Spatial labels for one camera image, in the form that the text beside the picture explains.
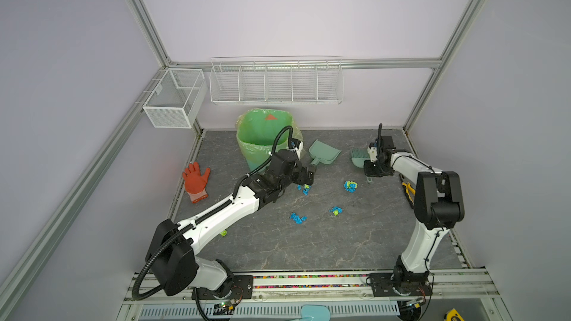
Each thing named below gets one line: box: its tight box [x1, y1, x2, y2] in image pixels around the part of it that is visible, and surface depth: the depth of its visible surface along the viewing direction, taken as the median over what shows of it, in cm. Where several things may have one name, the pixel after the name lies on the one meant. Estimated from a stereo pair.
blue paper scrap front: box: [289, 212, 308, 225], surface depth 91 cm
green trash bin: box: [235, 107, 293, 174], surface depth 96 cm
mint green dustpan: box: [308, 138, 343, 166], surface depth 111 cm
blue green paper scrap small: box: [328, 205, 343, 217], surface depth 93 cm
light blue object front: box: [300, 303, 331, 321], surface depth 71 cm
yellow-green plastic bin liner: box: [235, 108, 304, 172], surface depth 96 cm
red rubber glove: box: [182, 161, 211, 204], surface depth 103 cm
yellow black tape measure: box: [443, 307, 466, 321], surface depth 68 cm
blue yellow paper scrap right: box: [343, 180, 358, 194], surface depth 99 cm
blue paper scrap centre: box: [296, 184, 313, 196], surface depth 98 cm
